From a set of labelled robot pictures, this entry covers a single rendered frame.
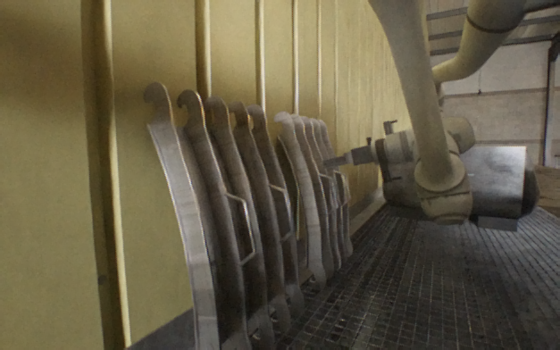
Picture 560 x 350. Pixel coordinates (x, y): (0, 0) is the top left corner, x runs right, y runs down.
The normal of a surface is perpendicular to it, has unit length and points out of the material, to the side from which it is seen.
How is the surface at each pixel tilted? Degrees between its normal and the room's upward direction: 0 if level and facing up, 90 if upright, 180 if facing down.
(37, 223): 90
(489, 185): 90
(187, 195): 90
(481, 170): 89
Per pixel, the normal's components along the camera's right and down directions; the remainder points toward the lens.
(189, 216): -0.50, 0.08
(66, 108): 0.87, 0.04
